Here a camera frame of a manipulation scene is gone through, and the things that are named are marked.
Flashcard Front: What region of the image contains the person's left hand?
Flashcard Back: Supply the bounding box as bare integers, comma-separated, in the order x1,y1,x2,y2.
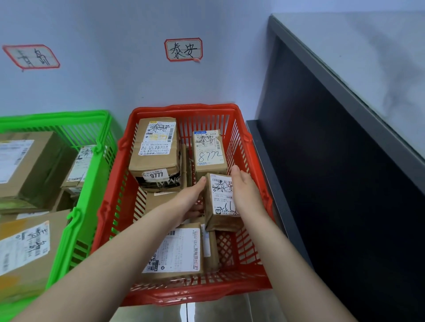
159,185,207,230

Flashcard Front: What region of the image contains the person's right hand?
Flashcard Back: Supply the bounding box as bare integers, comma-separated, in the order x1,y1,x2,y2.
230,165,270,226

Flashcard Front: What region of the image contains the long narrow cardboard box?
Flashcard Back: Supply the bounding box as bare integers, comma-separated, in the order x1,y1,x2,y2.
144,142,197,214

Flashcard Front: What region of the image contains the small labelled cardboard parcel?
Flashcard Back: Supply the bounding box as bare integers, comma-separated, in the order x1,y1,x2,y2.
139,222,204,283

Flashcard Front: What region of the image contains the small parcel marked 8772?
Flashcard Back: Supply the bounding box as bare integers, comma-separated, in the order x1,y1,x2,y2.
192,129,229,182

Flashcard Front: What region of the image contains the parcel with red white tape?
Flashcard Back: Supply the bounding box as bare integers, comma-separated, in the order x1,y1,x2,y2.
199,217,221,273

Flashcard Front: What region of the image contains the tall parcel with 9777 sticker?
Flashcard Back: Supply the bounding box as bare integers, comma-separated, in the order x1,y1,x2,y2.
128,116,182,193

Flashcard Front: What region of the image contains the green plastic basket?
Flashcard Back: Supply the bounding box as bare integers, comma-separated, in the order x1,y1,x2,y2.
0,110,120,322

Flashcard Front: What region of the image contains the red plastic basket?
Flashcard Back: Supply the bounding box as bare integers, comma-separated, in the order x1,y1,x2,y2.
91,103,275,307

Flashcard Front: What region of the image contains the narrow taped parcel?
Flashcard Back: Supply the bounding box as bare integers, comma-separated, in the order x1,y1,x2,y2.
61,145,98,190

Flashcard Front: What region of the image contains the yellow-taped cardboard box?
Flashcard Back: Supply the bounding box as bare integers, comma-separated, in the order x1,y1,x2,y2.
0,209,73,304

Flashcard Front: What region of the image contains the clear-taped cardboard box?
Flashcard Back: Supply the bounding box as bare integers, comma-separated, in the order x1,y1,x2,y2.
0,210,50,223

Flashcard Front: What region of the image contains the person's right forearm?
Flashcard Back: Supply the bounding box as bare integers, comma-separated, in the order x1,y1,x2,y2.
247,212,358,322

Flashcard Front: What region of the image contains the person's left forearm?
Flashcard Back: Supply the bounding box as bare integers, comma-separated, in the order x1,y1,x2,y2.
13,209,186,322

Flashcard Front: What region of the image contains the dark table side panel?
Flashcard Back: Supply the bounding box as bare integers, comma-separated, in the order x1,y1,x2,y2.
246,36,425,322

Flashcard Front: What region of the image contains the red-framed wall label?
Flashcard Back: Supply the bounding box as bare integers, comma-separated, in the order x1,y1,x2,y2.
2,44,61,72
164,37,204,64

